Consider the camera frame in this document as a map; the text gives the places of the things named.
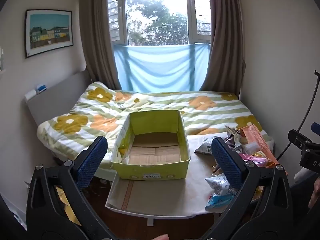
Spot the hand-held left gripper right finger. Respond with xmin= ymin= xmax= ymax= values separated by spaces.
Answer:
xmin=200 ymin=136 xmax=293 ymax=240

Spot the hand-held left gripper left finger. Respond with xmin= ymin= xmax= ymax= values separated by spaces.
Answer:
xmin=26 ymin=135 xmax=118 ymax=240

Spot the grey patterned snack packet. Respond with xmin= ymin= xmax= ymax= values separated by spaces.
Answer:
xmin=194 ymin=136 xmax=218 ymax=155

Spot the yellow-green cardboard box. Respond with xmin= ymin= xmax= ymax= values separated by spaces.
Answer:
xmin=110 ymin=109 xmax=191 ymax=180

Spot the person's right hand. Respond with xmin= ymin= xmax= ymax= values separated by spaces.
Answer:
xmin=308 ymin=177 xmax=320 ymax=209

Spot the pink snack packet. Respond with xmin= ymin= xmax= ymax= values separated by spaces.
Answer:
xmin=239 ymin=153 xmax=267 ymax=167

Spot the small clear pouch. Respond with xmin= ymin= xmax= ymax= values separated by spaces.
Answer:
xmin=243 ymin=141 xmax=261 ymax=153

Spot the cream snack packet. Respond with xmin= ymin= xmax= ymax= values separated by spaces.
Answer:
xmin=224 ymin=124 xmax=243 ymax=143

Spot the orange plastic bag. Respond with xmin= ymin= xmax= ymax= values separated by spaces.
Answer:
xmin=240 ymin=124 xmax=288 ymax=176

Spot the blue snack packet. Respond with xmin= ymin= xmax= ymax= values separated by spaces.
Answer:
xmin=205 ymin=192 xmax=236 ymax=212

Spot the gold foil packet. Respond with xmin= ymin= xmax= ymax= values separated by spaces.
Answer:
xmin=53 ymin=186 xmax=81 ymax=227

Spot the grey headboard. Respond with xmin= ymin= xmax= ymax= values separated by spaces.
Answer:
xmin=25 ymin=70 xmax=92 ymax=127

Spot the floral striped blanket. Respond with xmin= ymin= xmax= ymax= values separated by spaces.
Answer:
xmin=37 ymin=81 xmax=275 ymax=159

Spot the small white box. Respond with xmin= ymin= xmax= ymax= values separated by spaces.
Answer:
xmin=24 ymin=89 xmax=38 ymax=102

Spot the brown curtain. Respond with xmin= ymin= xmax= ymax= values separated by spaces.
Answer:
xmin=199 ymin=0 xmax=244 ymax=101
xmin=79 ymin=0 xmax=123 ymax=91

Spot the light blue cloth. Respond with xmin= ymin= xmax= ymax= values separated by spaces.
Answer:
xmin=113 ymin=43 xmax=211 ymax=92

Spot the framed picture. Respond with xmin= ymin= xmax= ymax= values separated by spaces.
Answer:
xmin=24 ymin=9 xmax=74 ymax=59

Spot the window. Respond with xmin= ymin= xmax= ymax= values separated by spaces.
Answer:
xmin=106 ymin=0 xmax=213 ymax=47

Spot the black cable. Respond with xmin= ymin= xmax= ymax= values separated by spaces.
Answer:
xmin=276 ymin=70 xmax=320 ymax=161

